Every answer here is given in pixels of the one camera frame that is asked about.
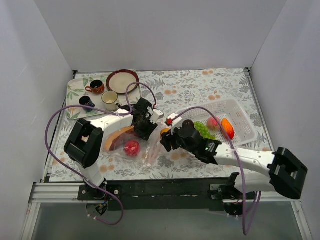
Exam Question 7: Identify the clear zip top bag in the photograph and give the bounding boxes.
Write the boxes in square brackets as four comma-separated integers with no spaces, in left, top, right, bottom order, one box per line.
[101,129,163,168]

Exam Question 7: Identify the white perforated plastic basket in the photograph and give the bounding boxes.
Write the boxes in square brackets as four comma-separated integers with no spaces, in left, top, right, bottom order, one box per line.
[174,98,257,147]

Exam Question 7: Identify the red rimmed cream plate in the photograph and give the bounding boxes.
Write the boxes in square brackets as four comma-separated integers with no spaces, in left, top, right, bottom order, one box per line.
[106,69,140,95]

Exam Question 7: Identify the orange red fake mango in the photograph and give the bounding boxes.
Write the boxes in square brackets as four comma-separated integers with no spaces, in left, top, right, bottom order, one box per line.
[221,118,235,140]

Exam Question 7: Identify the pink fake peach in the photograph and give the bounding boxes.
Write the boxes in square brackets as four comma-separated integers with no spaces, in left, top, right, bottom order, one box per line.
[206,117,221,131]

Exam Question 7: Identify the floral patterned tablecloth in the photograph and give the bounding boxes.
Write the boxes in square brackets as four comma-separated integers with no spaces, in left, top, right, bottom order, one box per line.
[49,68,272,182]

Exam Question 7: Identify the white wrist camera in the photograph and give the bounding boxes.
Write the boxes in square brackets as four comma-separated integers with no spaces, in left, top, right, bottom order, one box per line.
[165,113,183,131]
[150,109,164,124]

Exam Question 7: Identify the dark blue small cup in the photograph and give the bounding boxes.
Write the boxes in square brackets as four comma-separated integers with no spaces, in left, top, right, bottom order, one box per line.
[78,95,96,113]

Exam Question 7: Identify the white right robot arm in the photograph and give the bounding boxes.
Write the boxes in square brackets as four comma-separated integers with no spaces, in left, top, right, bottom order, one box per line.
[160,125,308,200]

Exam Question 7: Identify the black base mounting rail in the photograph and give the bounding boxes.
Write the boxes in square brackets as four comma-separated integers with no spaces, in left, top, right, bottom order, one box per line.
[77,177,261,212]

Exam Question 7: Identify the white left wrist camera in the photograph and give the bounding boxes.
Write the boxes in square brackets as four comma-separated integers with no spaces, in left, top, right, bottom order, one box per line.
[150,109,164,124]

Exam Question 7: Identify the green fake grapes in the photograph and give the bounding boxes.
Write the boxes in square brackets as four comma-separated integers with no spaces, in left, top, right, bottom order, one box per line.
[194,121,216,140]

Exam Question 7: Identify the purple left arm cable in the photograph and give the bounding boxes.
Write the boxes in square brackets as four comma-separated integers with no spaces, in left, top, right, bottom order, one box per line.
[44,82,158,226]

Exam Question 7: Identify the dark purple fake eggplant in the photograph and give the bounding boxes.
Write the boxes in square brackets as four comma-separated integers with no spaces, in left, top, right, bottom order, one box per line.
[182,119,195,128]

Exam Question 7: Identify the floral serving tray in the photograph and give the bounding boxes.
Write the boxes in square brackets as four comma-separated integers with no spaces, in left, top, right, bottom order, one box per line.
[66,69,141,112]

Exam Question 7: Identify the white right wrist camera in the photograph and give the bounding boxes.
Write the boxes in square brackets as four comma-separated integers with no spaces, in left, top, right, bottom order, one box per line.
[165,113,183,131]

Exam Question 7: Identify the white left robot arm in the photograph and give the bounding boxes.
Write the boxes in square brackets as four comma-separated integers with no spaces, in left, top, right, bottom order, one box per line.
[64,98,164,200]

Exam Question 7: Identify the aluminium frame rail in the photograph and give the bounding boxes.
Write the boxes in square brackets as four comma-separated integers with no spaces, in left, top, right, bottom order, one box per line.
[28,181,83,203]

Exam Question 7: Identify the cream enamel mug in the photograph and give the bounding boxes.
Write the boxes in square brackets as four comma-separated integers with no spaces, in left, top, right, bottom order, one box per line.
[101,90,121,112]

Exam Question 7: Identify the red fake tomato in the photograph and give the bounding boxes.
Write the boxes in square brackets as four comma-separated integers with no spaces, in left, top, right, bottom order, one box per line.
[124,140,140,157]

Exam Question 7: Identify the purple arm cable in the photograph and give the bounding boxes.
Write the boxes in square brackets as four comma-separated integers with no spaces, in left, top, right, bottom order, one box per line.
[174,106,262,236]
[44,82,158,226]

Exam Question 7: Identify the yellow fake bell pepper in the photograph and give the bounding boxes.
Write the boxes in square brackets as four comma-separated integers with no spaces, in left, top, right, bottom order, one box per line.
[160,127,170,138]

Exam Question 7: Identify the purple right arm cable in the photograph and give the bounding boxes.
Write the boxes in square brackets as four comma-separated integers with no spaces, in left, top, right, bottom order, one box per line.
[174,106,262,236]

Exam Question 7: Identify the brown orange teacup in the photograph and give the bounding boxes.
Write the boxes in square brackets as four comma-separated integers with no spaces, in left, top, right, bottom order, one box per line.
[85,80,105,95]

